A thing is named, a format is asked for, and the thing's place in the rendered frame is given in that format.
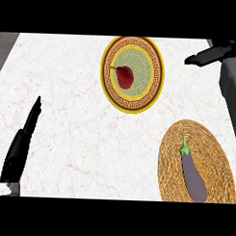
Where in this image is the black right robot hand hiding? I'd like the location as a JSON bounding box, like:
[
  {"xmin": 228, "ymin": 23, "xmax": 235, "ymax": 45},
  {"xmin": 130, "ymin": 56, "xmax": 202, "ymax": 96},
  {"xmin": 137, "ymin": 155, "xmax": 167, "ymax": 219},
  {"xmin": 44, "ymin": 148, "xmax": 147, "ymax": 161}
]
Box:
[{"xmin": 183, "ymin": 38, "xmax": 236, "ymax": 69}]

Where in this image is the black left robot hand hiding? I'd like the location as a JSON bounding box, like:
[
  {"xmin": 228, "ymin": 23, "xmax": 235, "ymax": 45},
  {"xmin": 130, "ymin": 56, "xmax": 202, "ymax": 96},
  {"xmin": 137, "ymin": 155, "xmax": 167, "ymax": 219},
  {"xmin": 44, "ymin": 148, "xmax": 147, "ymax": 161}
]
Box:
[{"xmin": 0, "ymin": 93, "xmax": 43, "ymax": 186}]

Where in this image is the round patterned brown yellow plate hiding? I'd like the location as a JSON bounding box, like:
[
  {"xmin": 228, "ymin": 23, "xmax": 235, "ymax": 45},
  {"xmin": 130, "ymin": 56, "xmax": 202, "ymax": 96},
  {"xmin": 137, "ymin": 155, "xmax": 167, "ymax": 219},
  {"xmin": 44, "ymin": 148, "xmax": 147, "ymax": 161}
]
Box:
[{"xmin": 98, "ymin": 35, "xmax": 166, "ymax": 116}]

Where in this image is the round woven wicker placemat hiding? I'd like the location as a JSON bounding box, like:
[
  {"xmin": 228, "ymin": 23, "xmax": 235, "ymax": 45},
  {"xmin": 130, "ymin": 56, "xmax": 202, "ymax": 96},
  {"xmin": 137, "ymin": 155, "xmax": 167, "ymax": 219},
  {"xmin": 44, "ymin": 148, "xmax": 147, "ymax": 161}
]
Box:
[{"xmin": 156, "ymin": 118, "xmax": 236, "ymax": 205}]

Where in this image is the purple eggplant with green stem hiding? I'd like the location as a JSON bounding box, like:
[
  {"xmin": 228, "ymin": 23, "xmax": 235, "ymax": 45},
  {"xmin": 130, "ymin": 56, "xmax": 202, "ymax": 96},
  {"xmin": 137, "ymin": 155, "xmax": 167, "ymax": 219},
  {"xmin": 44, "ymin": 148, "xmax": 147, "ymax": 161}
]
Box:
[{"xmin": 177, "ymin": 136, "xmax": 211, "ymax": 204}]

